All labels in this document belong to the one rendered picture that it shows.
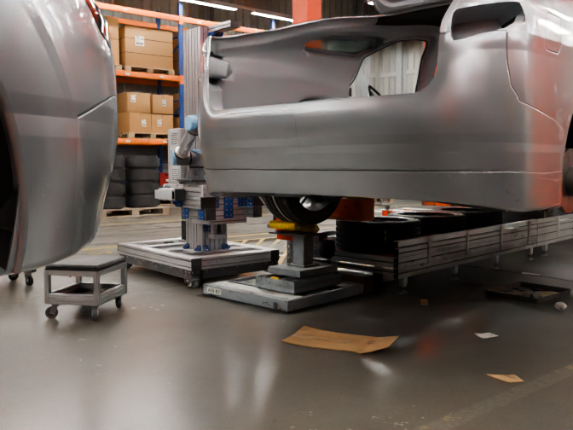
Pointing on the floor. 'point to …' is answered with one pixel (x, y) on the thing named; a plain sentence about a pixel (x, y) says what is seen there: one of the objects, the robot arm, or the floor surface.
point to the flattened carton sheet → (304, 336)
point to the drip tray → (542, 293)
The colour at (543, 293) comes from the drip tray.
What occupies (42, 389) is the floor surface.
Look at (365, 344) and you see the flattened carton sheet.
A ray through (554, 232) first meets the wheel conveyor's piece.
